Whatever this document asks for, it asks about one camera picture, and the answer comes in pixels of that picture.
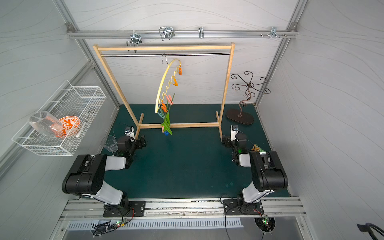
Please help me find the clear drinking glass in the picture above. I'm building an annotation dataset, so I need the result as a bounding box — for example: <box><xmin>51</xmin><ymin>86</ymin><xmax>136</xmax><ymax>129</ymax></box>
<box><xmin>104</xmin><ymin>135</ymin><xmax>119</xmax><ymax>153</ymax></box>

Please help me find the metal hook clamp middle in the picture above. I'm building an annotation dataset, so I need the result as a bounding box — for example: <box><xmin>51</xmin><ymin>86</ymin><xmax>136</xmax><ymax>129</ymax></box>
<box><xmin>159</xmin><ymin>27</ymin><xmax>175</xmax><ymax>42</ymax></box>

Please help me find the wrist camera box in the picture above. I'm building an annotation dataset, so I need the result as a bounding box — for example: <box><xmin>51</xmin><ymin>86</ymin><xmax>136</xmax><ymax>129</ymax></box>
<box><xmin>230</xmin><ymin>125</ymin><xmax>239</xmax><ymax>142</ymax></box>
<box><xmin>125</xmin><ymin>127</ymin><xmax>136</xmax><ymax>142</ymax></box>

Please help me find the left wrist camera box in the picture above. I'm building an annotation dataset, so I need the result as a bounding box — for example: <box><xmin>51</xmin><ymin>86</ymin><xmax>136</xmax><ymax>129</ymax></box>
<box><xmin>125</xmin><ymin>127</ymin><xmax>136</xmax><ymax>142</ymax></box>

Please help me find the dark stand with copper rod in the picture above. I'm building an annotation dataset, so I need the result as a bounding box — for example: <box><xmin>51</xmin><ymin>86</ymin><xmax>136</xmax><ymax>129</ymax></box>
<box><xmin>226</xmin><ymin>71</ymin><xmax>271</xmax><ymax>126</ymax></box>

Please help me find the metal ceiling rail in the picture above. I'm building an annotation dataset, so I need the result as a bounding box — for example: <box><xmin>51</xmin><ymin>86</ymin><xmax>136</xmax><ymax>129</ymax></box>
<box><xmin>67</xmin><ymin>24</ymin><xmax>299</xmax><ymax>40</ymax></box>

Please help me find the teal clothespin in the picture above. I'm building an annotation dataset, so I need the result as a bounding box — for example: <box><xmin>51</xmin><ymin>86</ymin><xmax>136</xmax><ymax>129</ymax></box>
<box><xmin>158</xmin><ymin>109</ymin><xmax>166</xmax><ymax>119</ymax></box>

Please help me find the yellow wavy clothes hanger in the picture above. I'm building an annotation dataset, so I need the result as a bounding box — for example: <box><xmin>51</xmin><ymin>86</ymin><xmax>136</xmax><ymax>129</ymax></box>
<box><xmin>155</xmin><ymin>59</ymin><xmax>182</xmax><ymax>114</ymax></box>

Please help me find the metal hook clamp left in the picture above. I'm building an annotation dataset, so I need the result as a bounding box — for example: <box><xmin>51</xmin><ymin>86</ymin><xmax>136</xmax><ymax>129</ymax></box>
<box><xmin>127</xmin><ymin>31</ymin><xmax>142</xmax><ymax>47</ymax></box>

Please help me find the snack packet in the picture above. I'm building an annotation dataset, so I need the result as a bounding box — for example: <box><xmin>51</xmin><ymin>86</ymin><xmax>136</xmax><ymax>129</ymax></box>
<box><xmin>251</xmin><ymin>144</ymin><xmax>266</xmax><ymax>153</ymax></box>

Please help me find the wiring bundle with leds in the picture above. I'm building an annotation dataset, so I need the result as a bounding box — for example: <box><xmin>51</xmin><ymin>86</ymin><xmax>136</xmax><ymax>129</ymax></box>
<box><xmin>92</xmin><ymin>209</ymin><xmax>136</xmax><ymax>238</ymax></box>

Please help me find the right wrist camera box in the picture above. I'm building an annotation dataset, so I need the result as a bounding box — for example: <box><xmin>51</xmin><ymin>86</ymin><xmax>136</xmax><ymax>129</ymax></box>
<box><xmin>230</xmin><ymin>125</ymin><xmax>239</xmax><ymax>142</ymax></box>

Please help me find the yellow-orange clothespin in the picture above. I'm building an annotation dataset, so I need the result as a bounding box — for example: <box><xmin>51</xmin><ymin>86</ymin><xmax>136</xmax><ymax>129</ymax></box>
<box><xmin>172</xmin><ymin>76</ymin><xmax>178</xmax><ymax>87</ymax></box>

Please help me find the white wire basket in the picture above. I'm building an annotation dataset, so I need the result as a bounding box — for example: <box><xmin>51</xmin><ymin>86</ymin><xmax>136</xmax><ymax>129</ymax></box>
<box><xmin>12</xmin><ymin>81</ymin><xmax>106</xmax><ymax>156</ymax></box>

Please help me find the floor mounting rail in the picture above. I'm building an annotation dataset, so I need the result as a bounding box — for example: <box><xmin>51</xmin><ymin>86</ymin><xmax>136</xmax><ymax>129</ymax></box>
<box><xmin>59</xmin><ymin>197</ymin><xmax>307</xmax><ymax>221</ymax></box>

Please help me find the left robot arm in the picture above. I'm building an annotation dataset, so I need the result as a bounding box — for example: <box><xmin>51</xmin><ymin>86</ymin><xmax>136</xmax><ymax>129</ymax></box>
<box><xmin>62</xmin><ymin>136</ymin><xmax>147</xmax><ymax>213</ymax></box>

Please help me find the metal hook clamp small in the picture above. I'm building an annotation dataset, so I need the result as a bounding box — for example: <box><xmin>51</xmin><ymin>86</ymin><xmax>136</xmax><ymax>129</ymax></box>
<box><xmin>198</xmin><ymin>27</ymin><xmax>204</xmax><ymax>39</ymax></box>

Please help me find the pink artificial tulip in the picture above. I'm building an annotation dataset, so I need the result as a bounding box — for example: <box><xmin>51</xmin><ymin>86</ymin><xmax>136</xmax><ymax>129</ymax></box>
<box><xmin>160</xmin><ymin>92</ymin><xmax>176</xmax><ymax>134</ymax></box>

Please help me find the clear glass pitcher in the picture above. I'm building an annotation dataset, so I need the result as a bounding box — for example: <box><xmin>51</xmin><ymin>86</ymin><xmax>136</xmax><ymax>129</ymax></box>
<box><xmin>28</xmin><ymin>111</ymin><xmax>63</xmax><ymax>138</ymax></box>

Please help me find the metal hook clamp right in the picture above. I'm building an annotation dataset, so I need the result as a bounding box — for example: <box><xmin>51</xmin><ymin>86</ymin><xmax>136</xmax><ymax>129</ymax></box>
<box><xmin>260</xmin><ymin>27</ymin><xmax>286</xmax><ymax>39</ymax></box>

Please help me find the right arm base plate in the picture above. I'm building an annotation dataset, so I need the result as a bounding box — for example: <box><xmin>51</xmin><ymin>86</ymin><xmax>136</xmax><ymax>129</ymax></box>
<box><xmin>221</xmin><ymin>199</ymin><xmax>264</xmax><ymax>216</ymax></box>

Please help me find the orange patterned bowl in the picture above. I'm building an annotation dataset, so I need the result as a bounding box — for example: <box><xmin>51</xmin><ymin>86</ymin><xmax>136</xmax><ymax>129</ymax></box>
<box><xmin>55</xmin><ymin>116</ymin><xmax>82</xmax><ymax>138</ymax></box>

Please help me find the blue artificial tulip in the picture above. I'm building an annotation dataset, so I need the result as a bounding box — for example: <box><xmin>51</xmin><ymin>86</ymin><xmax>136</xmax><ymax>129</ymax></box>
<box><xmin>161</xmin><ymin>112</ymin><xmax>173</xmax><ymax>136</ymax></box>

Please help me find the pink clothespin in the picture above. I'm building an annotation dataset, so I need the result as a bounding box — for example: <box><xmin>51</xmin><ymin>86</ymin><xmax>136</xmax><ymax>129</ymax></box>
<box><xmin>166</xmin><ymin>95</ymin><xmax>174</xmax><ymax>105</ymax></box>

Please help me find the wooden clothes rack frame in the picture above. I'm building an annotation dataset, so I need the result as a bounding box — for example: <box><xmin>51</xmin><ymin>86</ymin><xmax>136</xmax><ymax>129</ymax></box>
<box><xmin>93</xmin><ymin>43</ymin><xmax>236</xmax><ymax>138</ymax></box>

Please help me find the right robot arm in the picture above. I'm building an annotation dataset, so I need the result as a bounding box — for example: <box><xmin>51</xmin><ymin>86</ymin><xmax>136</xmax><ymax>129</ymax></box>
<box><xmin>222</xmin><ymin>133</ymin><xmax>289</xmax><ymax>204</ymax></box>

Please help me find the orange artificial tulip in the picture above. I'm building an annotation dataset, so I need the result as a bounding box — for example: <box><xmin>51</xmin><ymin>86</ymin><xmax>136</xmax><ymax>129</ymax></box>
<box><xmin>160</xmin><ymin>108</ymin><xmax>173</xmax><ymax>136</ymax></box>

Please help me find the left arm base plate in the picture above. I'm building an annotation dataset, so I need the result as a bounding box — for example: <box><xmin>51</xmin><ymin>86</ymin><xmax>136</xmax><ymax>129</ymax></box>
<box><xmin>103</xmin><ymin>201</ymin><xmax>147</xmax><ymax>218</ymax></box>

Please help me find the orange clothespin inner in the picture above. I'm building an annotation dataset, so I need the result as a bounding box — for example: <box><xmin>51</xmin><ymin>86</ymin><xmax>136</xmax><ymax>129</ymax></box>
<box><xmin>161</xmin><ymin>101</ymin><xmax>168</xmax><ymax>113</ymax></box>

